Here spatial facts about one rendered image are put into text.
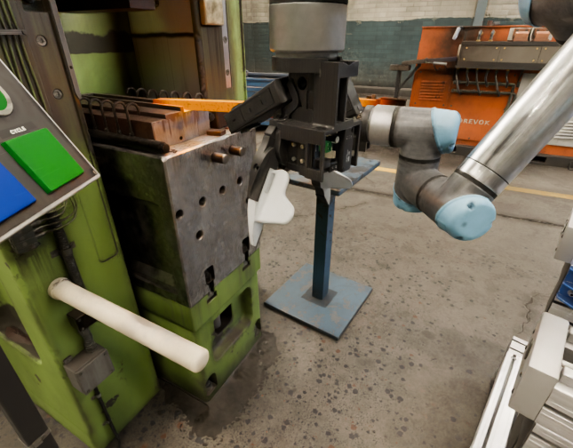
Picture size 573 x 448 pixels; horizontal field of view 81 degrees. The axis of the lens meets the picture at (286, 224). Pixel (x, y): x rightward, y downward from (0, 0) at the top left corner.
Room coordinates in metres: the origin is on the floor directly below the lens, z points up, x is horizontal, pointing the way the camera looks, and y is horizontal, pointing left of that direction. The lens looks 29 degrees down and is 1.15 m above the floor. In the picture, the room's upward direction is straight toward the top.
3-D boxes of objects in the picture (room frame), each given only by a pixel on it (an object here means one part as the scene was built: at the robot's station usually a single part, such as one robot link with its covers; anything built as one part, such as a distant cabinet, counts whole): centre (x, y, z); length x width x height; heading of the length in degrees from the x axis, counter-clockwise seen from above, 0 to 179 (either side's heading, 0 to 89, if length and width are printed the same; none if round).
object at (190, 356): (0.53, 0.35, 0.62); 0.44 x 0.05 x 0.05; 61
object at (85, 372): (0.62, 0.54, 0.36); 0.09 x 0.07 x 0.12; 151
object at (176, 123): (0.98, 0.45, 0.96); 0.42 x 0.20 x 0.09; 61
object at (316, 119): (0.38, -0.03, 1.07); 0.09 x 0.08 x 0.12; 49
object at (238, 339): (1.03, 0.43, 0.23); 0.55 x 0.37 x 0.47; 61
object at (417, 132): (0.63, -0.25, 1.00); 0.11 x 0.08 x 0.09; 61
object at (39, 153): (0.44, 0.32, 1.01); 0.07 x 0.05 x 0.07; 176
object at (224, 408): (0.86, 0.22, 0.01); 0.58 x 0.39 x 0.01; 151
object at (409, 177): (0.61, -0.26, 0.90); 0.11 x 0.08 x 0.11; 10
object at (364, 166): (1.31, -0.17, 0.68); 0.40 x 0.30 x 0.02; 146
